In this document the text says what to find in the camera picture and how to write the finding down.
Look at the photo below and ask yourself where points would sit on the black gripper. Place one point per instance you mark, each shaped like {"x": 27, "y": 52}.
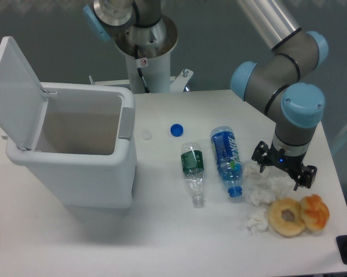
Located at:
{"x": 304, "y": 176}

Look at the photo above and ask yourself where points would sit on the blue plastic bottle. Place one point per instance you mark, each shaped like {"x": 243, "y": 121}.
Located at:
{"x": 227, "y": 158}

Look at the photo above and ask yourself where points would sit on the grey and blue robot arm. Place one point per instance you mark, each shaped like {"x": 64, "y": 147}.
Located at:
{"x": 274, "y": 89}

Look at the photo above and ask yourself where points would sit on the clear bottle with green label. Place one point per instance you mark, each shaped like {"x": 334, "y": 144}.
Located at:
{"x": 193, "y": 170}

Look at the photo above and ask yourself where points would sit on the blue bottle cap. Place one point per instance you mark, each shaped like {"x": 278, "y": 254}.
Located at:
{"x": 176, "y": 130}

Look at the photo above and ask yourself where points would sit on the white bottle cap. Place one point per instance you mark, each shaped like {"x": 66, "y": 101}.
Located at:
{"x": 146, "y": 135}

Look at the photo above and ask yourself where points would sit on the large crumpled white tissue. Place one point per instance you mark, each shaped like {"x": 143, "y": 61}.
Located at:
{"x": 264, "y": 188}

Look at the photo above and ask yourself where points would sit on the orange glazed pastry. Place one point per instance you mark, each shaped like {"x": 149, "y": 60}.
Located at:
{"x": 314, "y": 212}

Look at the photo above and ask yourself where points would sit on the small crumpled white tissue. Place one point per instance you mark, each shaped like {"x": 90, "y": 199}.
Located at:
{"x": 256, "y": 222}

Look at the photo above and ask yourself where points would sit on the white trash bin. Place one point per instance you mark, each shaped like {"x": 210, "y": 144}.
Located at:
{"x": 85, "y": 154}

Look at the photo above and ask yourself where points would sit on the white trash bin lid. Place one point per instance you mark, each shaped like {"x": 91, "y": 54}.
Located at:
{"x": 23, "y": 99}

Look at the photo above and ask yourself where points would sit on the plain ring donut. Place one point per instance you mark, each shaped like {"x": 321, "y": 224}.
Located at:
{"x": 284, "y": 217}

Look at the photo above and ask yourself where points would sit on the white bracket with bolt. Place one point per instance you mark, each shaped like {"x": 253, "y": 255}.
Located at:
{"x": 180, "y": 83}

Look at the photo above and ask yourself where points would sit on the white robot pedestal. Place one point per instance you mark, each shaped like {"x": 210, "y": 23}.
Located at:
{"x": 147, "y": 53}

